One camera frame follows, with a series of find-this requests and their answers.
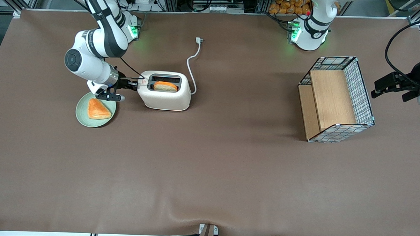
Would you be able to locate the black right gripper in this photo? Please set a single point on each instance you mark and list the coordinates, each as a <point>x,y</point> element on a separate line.
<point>124,83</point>

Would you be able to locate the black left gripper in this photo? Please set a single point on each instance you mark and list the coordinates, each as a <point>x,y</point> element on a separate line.
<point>416,77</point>

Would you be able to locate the white two-slot toaster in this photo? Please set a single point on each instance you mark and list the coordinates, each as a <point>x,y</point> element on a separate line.
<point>165,100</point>

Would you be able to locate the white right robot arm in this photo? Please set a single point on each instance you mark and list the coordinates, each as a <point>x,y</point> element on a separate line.
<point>93,44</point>

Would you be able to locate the white bread slice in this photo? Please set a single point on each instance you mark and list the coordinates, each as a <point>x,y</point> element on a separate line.
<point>165,86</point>

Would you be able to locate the triangular golden puff pastry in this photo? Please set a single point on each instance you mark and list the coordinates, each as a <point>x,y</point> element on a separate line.
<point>98,110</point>

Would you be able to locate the pale green round plate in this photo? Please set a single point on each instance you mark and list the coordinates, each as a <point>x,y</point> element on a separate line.
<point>82,115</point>

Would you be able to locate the pile of golden bread rolls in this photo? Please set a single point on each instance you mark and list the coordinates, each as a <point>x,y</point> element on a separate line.
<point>287,3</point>

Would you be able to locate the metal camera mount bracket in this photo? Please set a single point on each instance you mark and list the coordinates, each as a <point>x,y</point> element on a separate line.
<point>207,233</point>

